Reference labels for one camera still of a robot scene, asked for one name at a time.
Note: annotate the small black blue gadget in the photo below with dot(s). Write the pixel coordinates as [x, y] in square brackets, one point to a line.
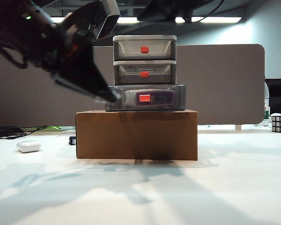
[72, 141]

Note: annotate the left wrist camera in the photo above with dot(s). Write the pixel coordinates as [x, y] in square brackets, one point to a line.
[107, 18]

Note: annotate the black flat desk device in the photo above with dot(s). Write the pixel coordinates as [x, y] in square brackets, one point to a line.
[2, 130]

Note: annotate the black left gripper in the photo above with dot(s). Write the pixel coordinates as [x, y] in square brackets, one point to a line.
[70, 37]

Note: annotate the small green item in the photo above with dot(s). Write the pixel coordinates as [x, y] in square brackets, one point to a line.
[53, 128]

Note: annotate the clear plastic bottle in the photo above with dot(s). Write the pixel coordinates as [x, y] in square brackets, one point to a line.
[266, 114]

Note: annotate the white plastic drawer cabinet frame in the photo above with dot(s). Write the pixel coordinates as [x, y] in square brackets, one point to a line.
[145, 37]

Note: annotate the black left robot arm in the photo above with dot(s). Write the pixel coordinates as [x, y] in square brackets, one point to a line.
[14, 23]

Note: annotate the brown cardboard box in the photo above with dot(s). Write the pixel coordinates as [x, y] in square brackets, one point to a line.
[135, 136]

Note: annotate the white earbuds case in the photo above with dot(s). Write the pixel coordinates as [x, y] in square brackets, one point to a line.
[28, 146]

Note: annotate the grey desk partition panel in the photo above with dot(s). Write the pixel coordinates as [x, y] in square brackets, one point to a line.
[224, 82]

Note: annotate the white partition foot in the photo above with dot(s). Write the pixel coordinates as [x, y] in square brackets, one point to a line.
[238, 127]

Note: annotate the ceiling light strip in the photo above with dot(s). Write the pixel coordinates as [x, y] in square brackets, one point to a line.
[213, 20]

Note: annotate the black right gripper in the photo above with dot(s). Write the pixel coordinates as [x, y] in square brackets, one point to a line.
[187, 7]

